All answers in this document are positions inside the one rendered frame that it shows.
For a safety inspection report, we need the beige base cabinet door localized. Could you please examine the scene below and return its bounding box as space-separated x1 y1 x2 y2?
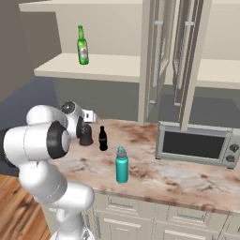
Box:
154 220 221 240
93 211 155 240

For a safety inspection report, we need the black cola bottle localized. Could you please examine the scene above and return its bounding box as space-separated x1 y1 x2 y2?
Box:
97 125 109 152

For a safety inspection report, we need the teal water bottle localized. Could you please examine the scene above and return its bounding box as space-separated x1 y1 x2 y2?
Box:
115 145 129 185

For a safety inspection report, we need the green beer bottle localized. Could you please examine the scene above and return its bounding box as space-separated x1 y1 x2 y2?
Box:
76 24 90 67

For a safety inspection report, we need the beige drawer front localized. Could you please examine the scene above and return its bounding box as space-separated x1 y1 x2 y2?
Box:
164 203 229 232
103 193 157 220

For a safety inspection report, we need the silver toaster oven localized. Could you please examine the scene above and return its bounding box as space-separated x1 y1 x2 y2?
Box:
155 121 240 171

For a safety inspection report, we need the beige open wall cabinet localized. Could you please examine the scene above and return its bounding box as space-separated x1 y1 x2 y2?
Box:
196 0 240 91
18 0 145 84

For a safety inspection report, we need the beige wall cabinet door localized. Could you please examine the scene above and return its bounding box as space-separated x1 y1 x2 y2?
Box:
137 0 172 127
172 0 214 132

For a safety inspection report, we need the silver cabinet door handle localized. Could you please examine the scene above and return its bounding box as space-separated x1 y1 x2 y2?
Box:
149 20 164 105
173 21 196 107

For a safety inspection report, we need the silver drawer handle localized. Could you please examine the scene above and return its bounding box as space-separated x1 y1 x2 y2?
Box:
176 210 208 221
109 201 134 210

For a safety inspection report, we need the silver base door handle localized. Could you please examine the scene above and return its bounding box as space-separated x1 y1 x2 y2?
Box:
95 213 102 240

